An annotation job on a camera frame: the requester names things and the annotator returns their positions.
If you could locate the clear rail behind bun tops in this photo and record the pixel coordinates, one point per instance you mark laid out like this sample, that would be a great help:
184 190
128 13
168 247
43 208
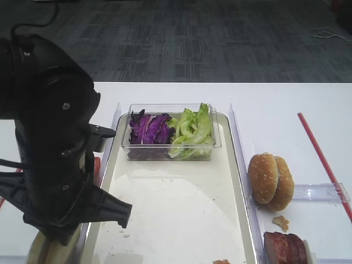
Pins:
328 192

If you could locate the sesame bun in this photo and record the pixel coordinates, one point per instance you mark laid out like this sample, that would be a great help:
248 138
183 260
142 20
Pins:
285 188
263 177

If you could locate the outer sesame bun top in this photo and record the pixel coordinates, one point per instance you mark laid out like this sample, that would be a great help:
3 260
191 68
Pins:
285 188

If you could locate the inner sesame bun top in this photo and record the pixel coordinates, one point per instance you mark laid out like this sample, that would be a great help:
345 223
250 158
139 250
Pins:
263 177

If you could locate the inner red tomato slice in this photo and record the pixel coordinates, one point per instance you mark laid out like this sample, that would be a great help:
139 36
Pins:
96 170

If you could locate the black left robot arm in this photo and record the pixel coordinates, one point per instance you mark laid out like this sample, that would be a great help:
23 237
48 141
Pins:
51 100

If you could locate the food crumb on table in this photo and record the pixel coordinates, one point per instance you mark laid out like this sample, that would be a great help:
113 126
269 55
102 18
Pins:
282 222

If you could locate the clear plastic salad box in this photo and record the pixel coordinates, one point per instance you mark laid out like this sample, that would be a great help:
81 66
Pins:
175 111

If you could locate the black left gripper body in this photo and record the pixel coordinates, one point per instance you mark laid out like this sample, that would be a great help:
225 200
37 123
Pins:
58 175

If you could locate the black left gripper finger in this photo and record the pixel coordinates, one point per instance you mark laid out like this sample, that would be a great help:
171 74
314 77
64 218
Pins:
100 206
13 189

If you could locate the silver metal tray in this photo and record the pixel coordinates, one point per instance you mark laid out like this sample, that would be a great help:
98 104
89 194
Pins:
183 211

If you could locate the green lettuce leaves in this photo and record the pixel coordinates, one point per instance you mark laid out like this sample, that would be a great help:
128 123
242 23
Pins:
192 136

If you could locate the purple cabbage leaves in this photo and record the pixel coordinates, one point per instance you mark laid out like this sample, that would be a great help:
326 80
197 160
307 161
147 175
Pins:
148 131

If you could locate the outer brown meat patty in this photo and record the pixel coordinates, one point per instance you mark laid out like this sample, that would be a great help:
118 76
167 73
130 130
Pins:
296 250

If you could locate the bun half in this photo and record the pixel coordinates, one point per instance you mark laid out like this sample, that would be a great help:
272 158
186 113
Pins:
58 253
41 250

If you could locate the white pusher block at patties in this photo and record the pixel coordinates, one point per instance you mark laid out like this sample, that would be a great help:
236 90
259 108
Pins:
311 256

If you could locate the clear rail behind patties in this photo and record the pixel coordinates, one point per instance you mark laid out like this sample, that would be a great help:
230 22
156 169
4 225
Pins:
333 261

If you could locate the right red strip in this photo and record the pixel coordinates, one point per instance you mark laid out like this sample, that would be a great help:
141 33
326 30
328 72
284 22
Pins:
332 177

